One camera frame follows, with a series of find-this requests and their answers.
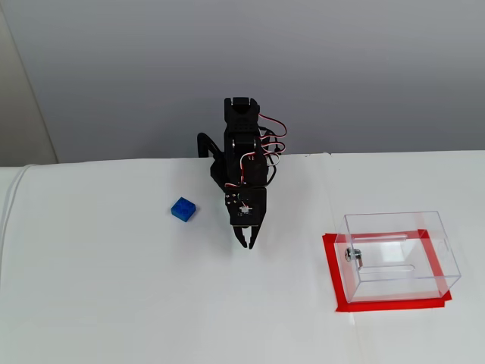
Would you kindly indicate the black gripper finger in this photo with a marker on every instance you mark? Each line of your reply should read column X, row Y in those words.
column 239, row 233
column 254, row 233

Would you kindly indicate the blue lego brick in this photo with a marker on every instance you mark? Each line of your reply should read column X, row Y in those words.
column 183, row 209

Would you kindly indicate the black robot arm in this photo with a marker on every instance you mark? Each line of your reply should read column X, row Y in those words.
column 242, row 113

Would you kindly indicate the transparent plastic box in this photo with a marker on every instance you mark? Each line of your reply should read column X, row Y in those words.
column 394, row 280

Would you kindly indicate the black table clamp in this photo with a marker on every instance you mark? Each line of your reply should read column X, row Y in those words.
column 200, row 146

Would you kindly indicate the silver lock cylinder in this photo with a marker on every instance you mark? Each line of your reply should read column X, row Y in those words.
column 349, row 255

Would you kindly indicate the white table cloth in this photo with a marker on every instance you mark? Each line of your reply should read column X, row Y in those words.
column 151, row 303

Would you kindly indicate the grey partition panel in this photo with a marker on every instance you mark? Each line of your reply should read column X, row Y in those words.
column 303, row 57

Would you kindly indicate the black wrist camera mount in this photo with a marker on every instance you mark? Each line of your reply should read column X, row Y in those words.
column 246, row 208

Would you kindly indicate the red tape frame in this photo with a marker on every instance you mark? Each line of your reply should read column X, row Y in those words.
column 390, row 304

